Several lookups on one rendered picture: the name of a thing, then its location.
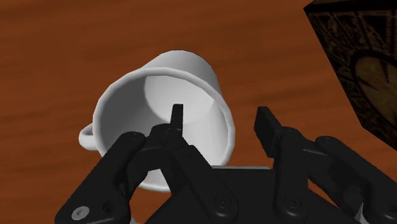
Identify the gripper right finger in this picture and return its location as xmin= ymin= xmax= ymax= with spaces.
xmin=253 ymin=106 xmax=397 ymax=224

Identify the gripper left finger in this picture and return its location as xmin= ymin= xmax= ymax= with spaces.
xmin=54 ymin=104 xmax=240 ymax=224

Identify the white mug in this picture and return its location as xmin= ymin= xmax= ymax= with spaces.
xmin=78 ymin=49 xmax=236 ymax=192

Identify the dark patterned robot stand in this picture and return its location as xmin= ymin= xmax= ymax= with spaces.
xmin=303 ymin=0 xmax=397 ymax=152

